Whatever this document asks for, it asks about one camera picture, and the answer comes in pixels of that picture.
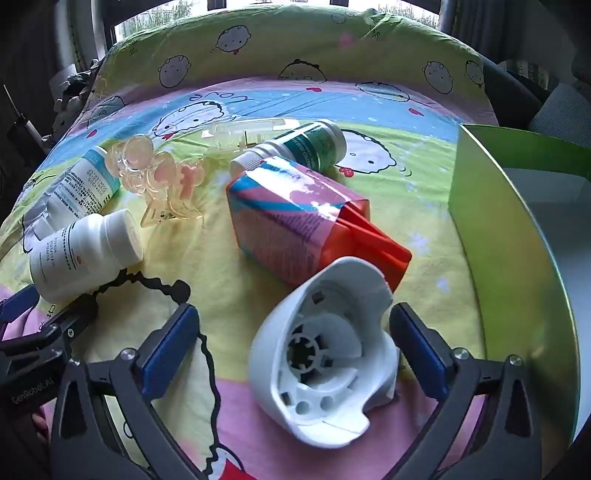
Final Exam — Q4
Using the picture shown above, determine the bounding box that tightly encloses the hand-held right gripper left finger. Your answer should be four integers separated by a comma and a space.
51, 302, 208, 480

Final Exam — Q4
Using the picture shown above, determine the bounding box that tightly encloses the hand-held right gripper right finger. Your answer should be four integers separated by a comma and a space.
389, 302, 543, 480

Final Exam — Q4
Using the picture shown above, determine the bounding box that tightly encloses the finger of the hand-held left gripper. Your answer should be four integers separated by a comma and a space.
0, 284, 41, 340
0, 292, 100, 370

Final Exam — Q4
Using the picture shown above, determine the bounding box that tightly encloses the white pill bottle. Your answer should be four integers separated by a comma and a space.
29, 209, 145, 303

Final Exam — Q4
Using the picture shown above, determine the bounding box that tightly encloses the white plastic housing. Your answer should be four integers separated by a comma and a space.
249, 257, 402, 449

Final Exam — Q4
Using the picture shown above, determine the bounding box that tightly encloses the green cardboard box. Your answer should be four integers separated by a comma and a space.
448, 124, 591, 462

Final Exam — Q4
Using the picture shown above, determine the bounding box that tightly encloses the red blue toy bottle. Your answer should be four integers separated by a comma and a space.
225, 156, 413, 291

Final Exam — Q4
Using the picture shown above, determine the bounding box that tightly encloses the clear plastic hair clip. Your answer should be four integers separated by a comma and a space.
201, 117, 289, 153

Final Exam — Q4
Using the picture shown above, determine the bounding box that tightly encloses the cartoon printed bedsheet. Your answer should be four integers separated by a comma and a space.
0, 4, 502, 480

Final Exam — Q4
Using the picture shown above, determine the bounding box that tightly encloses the white tube blue label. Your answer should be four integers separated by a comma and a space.
21, 147, 122, 254

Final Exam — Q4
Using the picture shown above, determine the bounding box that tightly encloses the transparent pink claw clip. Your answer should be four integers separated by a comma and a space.
104, 134, 206, 229

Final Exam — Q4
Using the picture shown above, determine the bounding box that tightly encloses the grey plush toy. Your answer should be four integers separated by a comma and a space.
51, 60, 105, 134

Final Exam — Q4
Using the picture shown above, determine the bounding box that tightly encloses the white bottle green label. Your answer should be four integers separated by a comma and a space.
229, 119, 348, 178

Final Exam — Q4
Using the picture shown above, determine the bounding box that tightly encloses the grey cushion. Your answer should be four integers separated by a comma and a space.
529, 83, 591, 148

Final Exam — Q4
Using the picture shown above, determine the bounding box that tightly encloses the window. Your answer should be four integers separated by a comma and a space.
115, 0, 444, 38

